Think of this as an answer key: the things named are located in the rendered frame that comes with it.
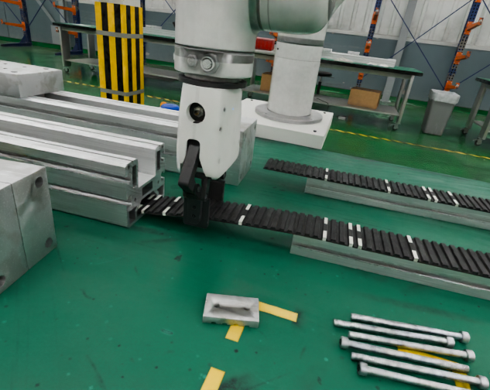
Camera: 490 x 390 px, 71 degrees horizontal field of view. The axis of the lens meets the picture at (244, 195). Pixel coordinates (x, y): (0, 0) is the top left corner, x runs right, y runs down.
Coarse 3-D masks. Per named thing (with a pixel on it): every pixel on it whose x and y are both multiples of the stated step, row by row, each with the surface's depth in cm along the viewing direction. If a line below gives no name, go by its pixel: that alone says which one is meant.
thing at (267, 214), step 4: (260, 208) 45; (264, 208) 45; (272, 208) 45; (260, 212) 44; (264, 212) 44; (268, 212) 44; (272, 212) 44; (260, 216) 43; (264, 216) 43; (268, 216) 43; (272, 216) 43; (256, 220) 42; (260, 220) 42; (264, 220) 42; (268, 220) 42; (252, 224) 41; (256, 224) 41; (260, 224) 41; (264, 224) 41; (268, 224) 41; (264, 228) 41
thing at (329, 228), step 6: (324, 222) 43; (330, 222) 43; (336, 222) 43; (324, 228) 41; (330, 228) 42; (336, 228) 42; (324, 234) 40; (330, 234) 41; (336, 234) 41; (324, 240) 39; (330, 240) 39; (336, 240) 40
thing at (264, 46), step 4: (256, 40) 317; (260, 40) 316; (264, 40) 316; (268, 40) 315; (272, 40) 314; (256, 44) 318; (260, 44) 317; (264, 44) 317; (268, 44) 316; (272, 44) 324; (256, 48) 319; (260, 48) 319; (264, 48) 318; (268, 48) 318; (272, 48) 331; (256, 52) 317; (260, 52) 316; (264, 52) 316; (268, 52) 316; (272, 52) 315; (272, 68) 322; (268, 100) 335
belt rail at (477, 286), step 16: (304, 240) 41; (304, 256) 42; (320, 256) 41; (336, 256) 40; (352, 256) 41; (368, 256) 39; (384, 256) 39; (384, 272) 40; (400, 272) 39; (416, 272) 39; (432, 272) 38; (448, 272) 38; (448, 288) 38; (464, 288) 38; (480, 288) 38
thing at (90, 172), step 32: (0, 128) 51; (32, 128) 49; (64, 128) 48; (32, 160) 44; (64, 160) 41; (96, 160) 40; (128, 160) 41; (160, 160) 48; (64, 192) 43; (96, 192) 42; (128, 192) 41; (160, 192) 51; (128, 224) 43
